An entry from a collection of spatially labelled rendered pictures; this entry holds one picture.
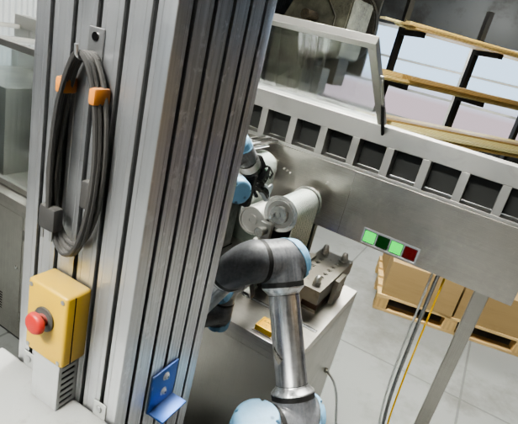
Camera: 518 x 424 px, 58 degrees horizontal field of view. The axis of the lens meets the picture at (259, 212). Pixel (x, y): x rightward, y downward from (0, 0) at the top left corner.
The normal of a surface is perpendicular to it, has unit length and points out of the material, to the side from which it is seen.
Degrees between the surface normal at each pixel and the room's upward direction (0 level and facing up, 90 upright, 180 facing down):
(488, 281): 90
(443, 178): 90
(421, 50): 90
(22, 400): 0
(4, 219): 90
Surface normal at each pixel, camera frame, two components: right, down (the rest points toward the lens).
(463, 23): -0.47, 0.22
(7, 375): 0.22, -0.91
